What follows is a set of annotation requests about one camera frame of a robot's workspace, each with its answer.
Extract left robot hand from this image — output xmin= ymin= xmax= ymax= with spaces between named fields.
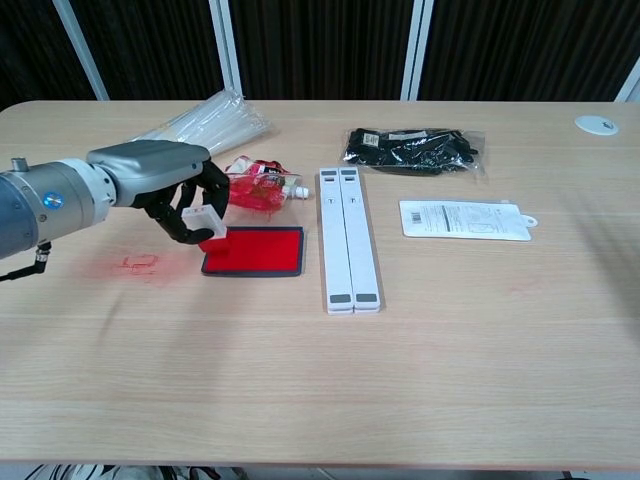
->
xmin=85 ymin=139 xmax=231 ymax=246

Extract small red white box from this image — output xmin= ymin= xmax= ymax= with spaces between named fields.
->
xmin=182 ymin=204 xmax=229 ymax=256

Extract bag of clear plastic tubes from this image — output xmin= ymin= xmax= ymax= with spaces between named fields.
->
xmin=124 ymin=91 xmax=274 ymax=156

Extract red snack pouch with spout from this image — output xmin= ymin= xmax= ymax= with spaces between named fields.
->
xmin=222 ymin=155 xmax=312 ymax=219

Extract red ink pad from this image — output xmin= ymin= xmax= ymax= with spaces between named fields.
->
xmin=200 ymin=225 xmax=306 ymax=277

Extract white folding stand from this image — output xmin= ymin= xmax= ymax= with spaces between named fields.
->
xmin=317 ymin=167 xmax=387 ymax=315

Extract black gloves in clear bag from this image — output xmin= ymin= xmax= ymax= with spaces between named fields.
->
xmin=342 ymin=127 xmax=487 ymax=184

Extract white flat package with barcode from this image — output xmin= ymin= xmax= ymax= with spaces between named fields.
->
xmin=398 ymin=199 xmax=541 ymax=241

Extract white partition frame post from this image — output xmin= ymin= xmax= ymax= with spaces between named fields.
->
xmin=52 ymin=0 xmax=110 ymax=101
xmin=615 ymin=64 xmax=640 ymax=104
xmin=401 ymin=0 xmax=434 ymax=101
xmin=208 ymin=0 xmax=252 ymax=100

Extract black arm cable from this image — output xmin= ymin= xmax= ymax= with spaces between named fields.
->
xmin=0 ymin=242 xmax=52 ymax=284

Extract black floor cables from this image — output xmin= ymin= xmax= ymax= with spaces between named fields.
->
xmin=27 ymin=463 xmax=244 ymax=480

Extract white table cable grommet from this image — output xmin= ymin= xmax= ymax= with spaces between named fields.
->
xmin=573 ymin=114 xmax=620 ymax=135

